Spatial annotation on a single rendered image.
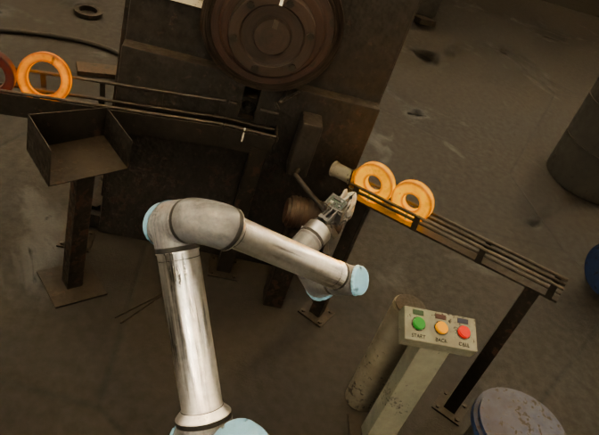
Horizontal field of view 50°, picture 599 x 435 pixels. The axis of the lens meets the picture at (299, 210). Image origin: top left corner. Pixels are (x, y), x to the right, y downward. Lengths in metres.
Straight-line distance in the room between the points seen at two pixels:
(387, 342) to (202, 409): 0.76
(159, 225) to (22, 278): 1.09
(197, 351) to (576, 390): 1.92
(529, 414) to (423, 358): 0.38
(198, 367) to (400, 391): 0.77
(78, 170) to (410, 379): 1.26
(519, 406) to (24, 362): 1.63
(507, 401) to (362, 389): 0.52
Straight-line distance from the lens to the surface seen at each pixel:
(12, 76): 2.50
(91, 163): 2.25
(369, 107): 2.47
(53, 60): 2.47
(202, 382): 1.74
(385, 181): 2.31
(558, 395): 3.09
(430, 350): 2.08
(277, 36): 2.12
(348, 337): 2.75
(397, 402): 2.27
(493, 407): 2.20
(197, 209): 1.60
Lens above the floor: 1.91
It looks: 36 degrees down
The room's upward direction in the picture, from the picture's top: 20 degrees clockwise
